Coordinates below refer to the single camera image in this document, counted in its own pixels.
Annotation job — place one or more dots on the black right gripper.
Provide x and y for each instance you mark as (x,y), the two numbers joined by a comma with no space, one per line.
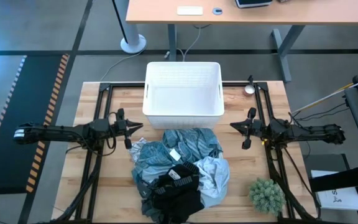
(258,129)

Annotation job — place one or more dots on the black computer monitor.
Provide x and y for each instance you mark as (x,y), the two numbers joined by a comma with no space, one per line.
(253,3)

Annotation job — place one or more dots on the grey desk grommet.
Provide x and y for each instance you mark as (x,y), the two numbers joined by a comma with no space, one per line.
(217,11)

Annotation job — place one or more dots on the white patterned cloth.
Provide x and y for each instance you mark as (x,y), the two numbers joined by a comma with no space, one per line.
(136,151)

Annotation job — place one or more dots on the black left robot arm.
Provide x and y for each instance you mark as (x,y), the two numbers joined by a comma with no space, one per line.
(57,132)

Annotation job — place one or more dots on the white plastic laundry basket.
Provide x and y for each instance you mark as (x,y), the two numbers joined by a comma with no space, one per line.
(183,119)

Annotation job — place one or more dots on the wooden office desk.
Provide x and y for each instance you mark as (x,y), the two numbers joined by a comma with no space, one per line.
(291,14)

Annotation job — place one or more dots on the light blue garment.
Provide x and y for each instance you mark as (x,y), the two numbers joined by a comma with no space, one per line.
(214,177)

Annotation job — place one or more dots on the blue striped garment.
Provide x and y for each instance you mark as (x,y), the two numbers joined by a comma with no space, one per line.
(157,155)

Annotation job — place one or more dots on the black aluminium table frame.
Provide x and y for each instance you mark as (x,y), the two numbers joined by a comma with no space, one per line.
(129,84)

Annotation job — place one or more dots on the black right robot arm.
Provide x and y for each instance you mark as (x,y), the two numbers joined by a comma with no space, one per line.
(306,132)

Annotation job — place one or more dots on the black floor mat orange stripes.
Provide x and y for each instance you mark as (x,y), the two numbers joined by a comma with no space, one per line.
(17,124)

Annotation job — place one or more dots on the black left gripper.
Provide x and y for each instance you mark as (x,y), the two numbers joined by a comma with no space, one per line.
(121,126)

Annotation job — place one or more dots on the green potted plant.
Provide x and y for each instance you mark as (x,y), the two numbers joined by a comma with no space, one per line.
(266,196)

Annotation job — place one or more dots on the black garment white print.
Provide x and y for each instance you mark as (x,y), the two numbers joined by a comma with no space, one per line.
(179,193)

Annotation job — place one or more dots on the white flat keyboard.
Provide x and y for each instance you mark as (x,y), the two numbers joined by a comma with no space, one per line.
(190,10)

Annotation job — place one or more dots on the black bar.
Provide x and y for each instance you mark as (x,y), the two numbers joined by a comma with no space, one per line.
(346,179)

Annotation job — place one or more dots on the black pole white base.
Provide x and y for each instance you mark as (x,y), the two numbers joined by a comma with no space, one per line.
(134,45)

